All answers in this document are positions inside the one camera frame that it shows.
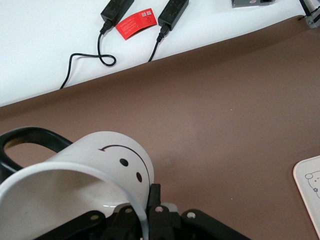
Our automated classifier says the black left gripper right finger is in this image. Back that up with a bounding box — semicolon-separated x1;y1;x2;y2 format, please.
145;183;251;240

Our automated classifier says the black straight adapter cable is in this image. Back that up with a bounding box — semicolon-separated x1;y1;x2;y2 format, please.
147;24;171;63

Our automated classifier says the white smiley mug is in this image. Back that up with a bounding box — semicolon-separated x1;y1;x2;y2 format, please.
0;126;156;240

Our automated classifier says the red paper card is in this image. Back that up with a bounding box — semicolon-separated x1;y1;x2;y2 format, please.
115;9;158;41

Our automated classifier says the small metal post bracket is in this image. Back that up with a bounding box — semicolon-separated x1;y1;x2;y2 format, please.
298;0;320;30

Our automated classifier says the brown table mat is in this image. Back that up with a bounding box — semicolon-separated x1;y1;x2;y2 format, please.
0;14;320;240

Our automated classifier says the black power adapter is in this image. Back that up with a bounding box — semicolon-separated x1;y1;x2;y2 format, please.
157;0;190;32
100;0;135;26

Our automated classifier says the black looped adapter cable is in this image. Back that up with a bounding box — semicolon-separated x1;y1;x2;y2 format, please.
59;18;117;90

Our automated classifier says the cream rabbit print tray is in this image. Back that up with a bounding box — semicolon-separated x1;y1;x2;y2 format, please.
292;155;320;237

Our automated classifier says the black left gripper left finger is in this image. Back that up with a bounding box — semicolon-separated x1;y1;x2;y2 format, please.
32;206;145;240

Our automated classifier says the grey metal device box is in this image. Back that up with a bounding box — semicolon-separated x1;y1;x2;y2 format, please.
230;0;279;9

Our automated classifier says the dark camera stand post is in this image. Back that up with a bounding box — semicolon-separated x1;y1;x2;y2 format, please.
299;0;311;16

